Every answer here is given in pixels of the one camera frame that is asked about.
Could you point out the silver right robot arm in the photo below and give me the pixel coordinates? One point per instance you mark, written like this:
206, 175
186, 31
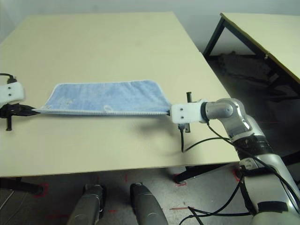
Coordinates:
222, 109

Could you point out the blue towel white trim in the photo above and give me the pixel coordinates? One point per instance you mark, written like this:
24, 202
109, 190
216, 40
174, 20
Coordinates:
105, 96

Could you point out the red floor tape strip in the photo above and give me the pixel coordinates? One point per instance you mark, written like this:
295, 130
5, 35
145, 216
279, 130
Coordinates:
180, 208

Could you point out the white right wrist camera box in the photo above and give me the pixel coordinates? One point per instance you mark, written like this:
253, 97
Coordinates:
185, 111

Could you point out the grey robot leg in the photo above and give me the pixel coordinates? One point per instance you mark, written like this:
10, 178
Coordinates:
145, 206
85, 206

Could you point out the beige side table black frame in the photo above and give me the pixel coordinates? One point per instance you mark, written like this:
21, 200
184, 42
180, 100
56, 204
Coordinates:
269, 32

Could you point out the red floor tape corner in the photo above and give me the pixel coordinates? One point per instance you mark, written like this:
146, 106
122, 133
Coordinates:
181, 184
46, 187

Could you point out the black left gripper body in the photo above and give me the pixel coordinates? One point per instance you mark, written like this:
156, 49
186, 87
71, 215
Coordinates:
8, 111

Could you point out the grey robot right leg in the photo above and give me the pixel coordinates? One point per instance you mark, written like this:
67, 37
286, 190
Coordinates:
145, 206

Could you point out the grey robot left leg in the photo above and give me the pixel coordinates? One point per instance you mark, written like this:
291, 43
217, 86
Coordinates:
85, 206

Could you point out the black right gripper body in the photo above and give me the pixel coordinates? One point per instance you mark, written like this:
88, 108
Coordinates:
189, 97

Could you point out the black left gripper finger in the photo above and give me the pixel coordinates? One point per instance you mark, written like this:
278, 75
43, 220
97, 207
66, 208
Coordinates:
25, 108
25, 113

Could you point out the black table base bar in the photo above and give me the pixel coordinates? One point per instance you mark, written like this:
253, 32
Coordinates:
194, 173
21, 185
293, 158

